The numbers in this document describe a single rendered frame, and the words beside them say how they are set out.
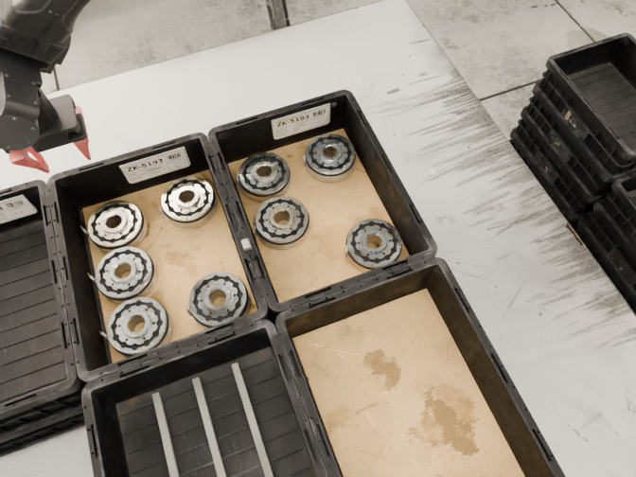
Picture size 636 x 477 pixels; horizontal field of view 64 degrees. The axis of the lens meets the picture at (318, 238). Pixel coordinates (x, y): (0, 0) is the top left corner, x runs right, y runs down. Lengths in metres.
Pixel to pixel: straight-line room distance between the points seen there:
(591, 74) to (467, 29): 0.95
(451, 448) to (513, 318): 0.34
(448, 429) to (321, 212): 0.45
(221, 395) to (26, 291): 0.42
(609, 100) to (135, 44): 2.01
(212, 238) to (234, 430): 0.35
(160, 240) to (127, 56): 1.74
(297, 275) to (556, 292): 0.55
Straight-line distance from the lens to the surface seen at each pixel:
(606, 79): 1.93
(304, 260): 0.95
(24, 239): 1.13
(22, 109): 0.67
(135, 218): 1.02
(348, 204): 1.01
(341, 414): 0.87
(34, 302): 1.06
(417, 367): 0.90
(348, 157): 1.04
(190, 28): 2.72
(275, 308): 0.81
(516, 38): 2.75
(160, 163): 1.04
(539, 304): 1.15
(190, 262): 0.98
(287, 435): 0.87
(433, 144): 1.29
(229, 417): 0.88
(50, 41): 0.68
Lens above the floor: 1.69
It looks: 62 degrees down
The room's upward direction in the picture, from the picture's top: 1 degrees counter-clockwise
